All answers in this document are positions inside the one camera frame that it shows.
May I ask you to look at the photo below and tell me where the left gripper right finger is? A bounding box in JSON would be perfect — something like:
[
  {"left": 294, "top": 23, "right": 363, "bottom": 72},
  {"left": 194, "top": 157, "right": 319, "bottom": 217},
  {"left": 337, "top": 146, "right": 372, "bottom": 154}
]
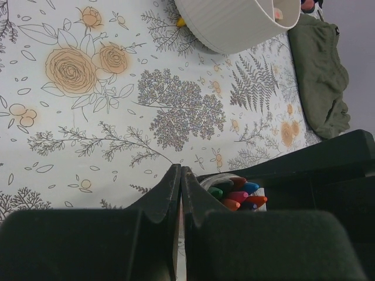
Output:
[{"left": 181, "top": 167, "right": 367, "bottom": 280}]

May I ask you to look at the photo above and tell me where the folded olive green cloth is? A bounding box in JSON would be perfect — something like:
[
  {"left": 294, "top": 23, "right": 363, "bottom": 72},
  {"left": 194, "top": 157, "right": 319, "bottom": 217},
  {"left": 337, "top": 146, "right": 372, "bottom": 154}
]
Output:
[{"left": 288, "top": 14, "right": 350, "bottom": 139}]

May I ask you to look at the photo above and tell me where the white divided round organizer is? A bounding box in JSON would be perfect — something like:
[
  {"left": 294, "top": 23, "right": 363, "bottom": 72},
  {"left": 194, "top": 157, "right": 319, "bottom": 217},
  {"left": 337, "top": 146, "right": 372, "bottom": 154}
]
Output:
[{"left": 175, "top": 0, "right": 301, "bottom": 54}]

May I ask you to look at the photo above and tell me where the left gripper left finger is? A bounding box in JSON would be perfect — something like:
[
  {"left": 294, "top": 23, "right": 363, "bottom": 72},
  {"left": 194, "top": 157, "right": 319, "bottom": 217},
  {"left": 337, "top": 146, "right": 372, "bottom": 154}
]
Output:
[{"left": 1, "top": 165, "right": 181, "bottom": 280}]

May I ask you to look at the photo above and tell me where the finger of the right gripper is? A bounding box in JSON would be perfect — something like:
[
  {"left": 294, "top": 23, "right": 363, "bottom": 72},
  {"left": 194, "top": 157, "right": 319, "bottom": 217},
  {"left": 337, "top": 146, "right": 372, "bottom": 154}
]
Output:
[{"left": 234, "top": 130, "right": 374, "bottom": 280}]

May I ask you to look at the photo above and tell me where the floral patterned table mat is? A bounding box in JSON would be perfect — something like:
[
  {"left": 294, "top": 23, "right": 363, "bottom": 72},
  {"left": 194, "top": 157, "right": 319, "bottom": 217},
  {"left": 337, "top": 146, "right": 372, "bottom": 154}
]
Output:
[{"left": 1, "top": 1, "right": 317, "bottom": 218}]

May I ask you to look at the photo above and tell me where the pink round sharpener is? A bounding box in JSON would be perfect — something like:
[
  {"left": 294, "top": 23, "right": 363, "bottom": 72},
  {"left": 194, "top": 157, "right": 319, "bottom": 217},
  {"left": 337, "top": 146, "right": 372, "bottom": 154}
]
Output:
[{"left": 301, "top": 0, "right": 315, "bottom": 10}]

